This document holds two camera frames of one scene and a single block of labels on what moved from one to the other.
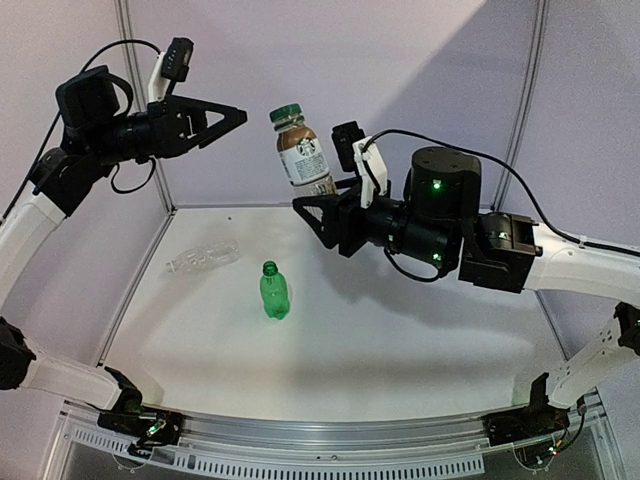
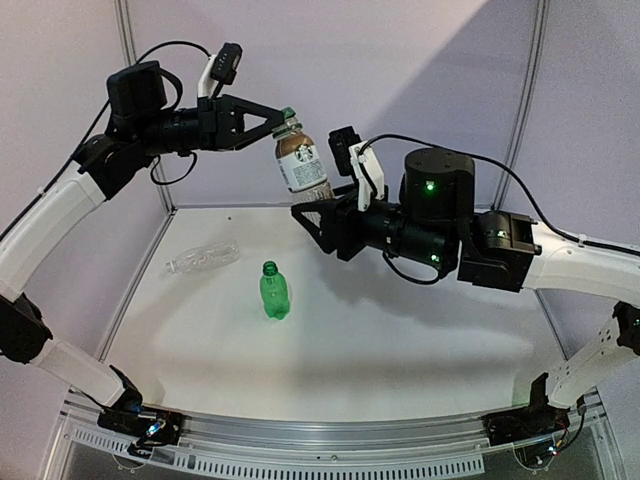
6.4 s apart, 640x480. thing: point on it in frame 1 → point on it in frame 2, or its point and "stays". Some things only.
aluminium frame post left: (140, 93) stays
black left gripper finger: (188, 126) → (232, 126)
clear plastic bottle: (205, 256) stays
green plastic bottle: (274, 291) stays
